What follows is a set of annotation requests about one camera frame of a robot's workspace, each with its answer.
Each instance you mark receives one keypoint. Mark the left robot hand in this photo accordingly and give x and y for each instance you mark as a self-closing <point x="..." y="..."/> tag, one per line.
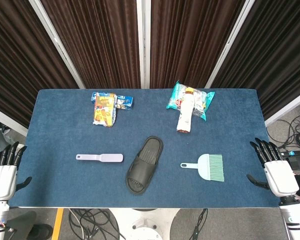
<point x="2" y="180"/>

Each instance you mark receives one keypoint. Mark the blue carpet table mat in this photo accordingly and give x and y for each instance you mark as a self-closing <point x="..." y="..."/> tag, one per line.
<point x="65" y="140"/>

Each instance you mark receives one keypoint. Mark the white bottle yellow cap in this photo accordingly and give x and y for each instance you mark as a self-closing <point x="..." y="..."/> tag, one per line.
<point x="186" y="112"/>

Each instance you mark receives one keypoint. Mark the blue snack box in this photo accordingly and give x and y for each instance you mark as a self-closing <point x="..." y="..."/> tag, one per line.
<point x="125" y="102"/>

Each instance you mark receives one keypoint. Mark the dark brown curtain panel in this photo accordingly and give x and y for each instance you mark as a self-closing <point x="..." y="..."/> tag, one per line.
<point x="272" y="50"/>
<point x="190" y="40"/>
<point x="12" y="62"/>
<point x="97" y="42"/>

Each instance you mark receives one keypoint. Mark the black shoe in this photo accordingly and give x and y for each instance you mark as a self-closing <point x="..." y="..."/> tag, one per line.
<point x="41" y="231"/>

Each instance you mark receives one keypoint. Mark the white frame post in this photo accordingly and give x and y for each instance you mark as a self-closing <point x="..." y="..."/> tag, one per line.
<point x="227" y="45"/>
<point x="57" y="43"/>
<point x="143" y="42"/>

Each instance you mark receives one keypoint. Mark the black rubber slipper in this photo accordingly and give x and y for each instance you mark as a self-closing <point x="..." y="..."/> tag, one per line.
<point x="143" y="165"/>

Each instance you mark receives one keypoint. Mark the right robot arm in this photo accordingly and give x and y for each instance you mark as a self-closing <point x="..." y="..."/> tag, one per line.
<point x="296" y="217"/>

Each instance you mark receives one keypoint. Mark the light green hand broom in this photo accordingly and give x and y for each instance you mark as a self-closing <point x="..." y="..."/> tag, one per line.
<point x="210" y="167"/>

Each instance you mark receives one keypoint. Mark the teal snack bag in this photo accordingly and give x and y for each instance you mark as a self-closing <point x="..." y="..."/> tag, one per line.
<point x="203" y="98"/>

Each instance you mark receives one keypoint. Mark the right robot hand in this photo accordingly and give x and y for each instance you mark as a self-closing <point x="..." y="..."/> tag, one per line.
<point x="280" y="177"/>

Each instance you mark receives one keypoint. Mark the white frame rail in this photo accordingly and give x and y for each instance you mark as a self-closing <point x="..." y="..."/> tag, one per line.
<point x="7" y="120"/>
<point x="287" y="107"/>

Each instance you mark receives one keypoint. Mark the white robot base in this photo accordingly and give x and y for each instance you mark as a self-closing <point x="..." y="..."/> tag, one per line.
<point x="145" y="225"/>

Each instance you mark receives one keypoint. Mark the purple scrubbing brush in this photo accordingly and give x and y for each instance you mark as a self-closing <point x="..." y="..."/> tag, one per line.
<point x="107" y="158"/>

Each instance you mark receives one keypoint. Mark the orange snack box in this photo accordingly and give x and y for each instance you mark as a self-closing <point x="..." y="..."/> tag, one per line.
<point x="105" y="108"/>

